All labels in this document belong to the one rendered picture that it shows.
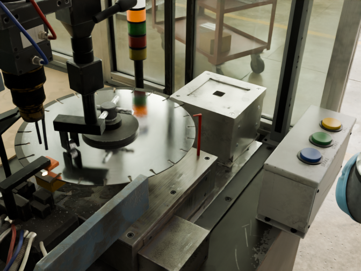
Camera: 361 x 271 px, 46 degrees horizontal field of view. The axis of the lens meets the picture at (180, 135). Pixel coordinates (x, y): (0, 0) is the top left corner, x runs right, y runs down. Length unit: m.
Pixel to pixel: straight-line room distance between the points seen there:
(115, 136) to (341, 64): 0.54
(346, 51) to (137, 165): 0.55
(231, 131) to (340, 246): 1.12
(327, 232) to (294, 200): 1.18
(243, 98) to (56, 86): 0.67
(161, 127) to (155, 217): 0.18
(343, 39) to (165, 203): 0.53
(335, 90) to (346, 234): 1.10
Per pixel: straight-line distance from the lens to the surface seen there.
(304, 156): 0.86
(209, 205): 0.94
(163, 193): 0.83
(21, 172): 0.71
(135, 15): 1.02
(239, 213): 0.95
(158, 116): 0.86
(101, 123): 0.73
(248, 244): 0.89
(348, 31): 1.02
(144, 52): 1.06
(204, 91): 1.07
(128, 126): 0.82
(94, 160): 0.75
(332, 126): 0.98
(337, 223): 2.10
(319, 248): 1.96
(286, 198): 0.87
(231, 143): 1.00
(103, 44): 1.41
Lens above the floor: 1.40
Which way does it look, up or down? 34 degrees down
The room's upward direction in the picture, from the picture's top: 1 degrees clockwise
